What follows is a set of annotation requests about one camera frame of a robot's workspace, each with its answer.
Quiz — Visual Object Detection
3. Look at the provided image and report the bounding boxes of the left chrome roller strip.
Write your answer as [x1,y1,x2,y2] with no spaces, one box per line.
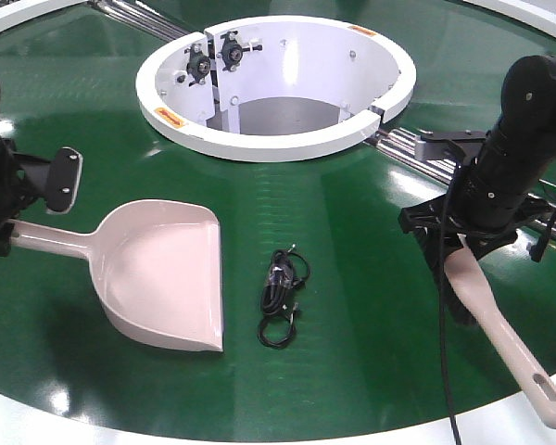
[88,0,191,42]

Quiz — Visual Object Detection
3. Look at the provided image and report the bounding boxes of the black bearing mount left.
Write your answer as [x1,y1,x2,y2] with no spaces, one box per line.
[186,44,211,86]

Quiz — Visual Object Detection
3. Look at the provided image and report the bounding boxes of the right chrome roller strip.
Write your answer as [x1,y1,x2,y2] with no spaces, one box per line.
[365,128,556,241]

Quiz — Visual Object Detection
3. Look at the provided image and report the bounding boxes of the black bearing mount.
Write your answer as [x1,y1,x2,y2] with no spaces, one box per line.
[220,32,244,72]
[186,44,211,86]

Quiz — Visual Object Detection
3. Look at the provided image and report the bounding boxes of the beige plastic dustpan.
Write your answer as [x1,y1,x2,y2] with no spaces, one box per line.
[10,199,223,352]

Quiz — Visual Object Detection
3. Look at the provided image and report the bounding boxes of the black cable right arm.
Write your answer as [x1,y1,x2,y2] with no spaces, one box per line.
[437,175,556,445]

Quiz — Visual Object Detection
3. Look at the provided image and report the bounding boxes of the black bearing mount right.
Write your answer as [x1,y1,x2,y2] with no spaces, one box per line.
[220,32,244,72]

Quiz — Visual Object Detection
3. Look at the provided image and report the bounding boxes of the black cable bundle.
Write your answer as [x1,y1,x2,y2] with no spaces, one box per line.
[257,244,311,349]

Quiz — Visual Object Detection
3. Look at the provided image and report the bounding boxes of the orange warning label front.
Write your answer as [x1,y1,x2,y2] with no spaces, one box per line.
[155,107,185,128]

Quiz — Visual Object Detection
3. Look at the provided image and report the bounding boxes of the orange warning label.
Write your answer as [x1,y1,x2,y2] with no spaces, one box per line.
[348,25,377,37]
[155,107,185,128]

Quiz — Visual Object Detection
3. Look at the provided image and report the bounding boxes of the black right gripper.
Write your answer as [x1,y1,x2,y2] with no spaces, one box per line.
[398,195,550,260]

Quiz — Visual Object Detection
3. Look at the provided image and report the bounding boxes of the white outer conveyor rim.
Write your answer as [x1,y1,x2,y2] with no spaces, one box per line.
[0,1,556,444]

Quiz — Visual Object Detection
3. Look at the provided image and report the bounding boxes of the orange warning label rear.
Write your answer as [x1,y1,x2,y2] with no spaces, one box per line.
[348,25,377,37]

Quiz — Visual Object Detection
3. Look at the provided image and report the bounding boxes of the grey camera on right gripper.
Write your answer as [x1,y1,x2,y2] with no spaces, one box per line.
[414,130,487,165]

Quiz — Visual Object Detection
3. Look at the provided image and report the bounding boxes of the beige hand brush black bristles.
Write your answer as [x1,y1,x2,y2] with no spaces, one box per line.
[439,239,556,429]

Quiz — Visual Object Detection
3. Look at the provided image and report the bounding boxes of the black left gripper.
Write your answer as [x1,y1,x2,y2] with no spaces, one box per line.
[0,137,51,257]

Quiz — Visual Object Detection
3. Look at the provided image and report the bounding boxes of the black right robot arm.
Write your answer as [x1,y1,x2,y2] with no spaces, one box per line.
[398,56,556,265]

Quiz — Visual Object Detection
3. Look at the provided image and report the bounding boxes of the chrome roller strip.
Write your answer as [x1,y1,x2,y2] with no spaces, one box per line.
[365,128,556,241]
[88,0,191,42]

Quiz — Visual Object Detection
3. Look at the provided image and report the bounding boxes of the black camera plate left gripper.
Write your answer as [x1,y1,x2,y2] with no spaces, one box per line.
[44,146,83,214]

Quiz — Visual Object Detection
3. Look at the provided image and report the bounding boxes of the white central ring housing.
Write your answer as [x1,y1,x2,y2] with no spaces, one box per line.
[135,15,417,162]

